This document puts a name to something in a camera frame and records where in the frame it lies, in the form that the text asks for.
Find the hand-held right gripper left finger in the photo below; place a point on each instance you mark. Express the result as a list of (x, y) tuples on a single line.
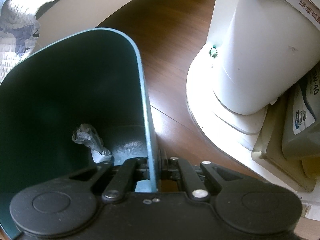
[(130, 170)]

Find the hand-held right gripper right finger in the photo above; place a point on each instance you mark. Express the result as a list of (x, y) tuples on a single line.
[(183, 172)]

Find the teal plastic trash bin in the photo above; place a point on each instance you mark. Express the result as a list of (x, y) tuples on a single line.
[(62, 92)]

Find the crumpled white paper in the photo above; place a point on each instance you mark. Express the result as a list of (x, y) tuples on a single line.
[(92, 140)]

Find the white rounded shelf unit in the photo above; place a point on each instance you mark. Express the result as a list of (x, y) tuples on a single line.
[(202, 92)]

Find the beige plastic tray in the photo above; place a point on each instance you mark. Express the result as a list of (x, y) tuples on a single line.
[(275, 155)]

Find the small green clip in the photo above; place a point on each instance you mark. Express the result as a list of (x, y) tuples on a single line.
[(213, 51)]

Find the grey plastic jug with label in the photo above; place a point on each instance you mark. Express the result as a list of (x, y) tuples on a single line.
[(302, 120)]

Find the white plastic container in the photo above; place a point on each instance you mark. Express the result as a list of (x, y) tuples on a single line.
[(262, 55)]

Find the quilted floral blanket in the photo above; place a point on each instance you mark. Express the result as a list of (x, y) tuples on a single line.
[(15, 35)]

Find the beige bed frame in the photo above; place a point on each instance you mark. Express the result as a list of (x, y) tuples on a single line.
[(82, 7)]

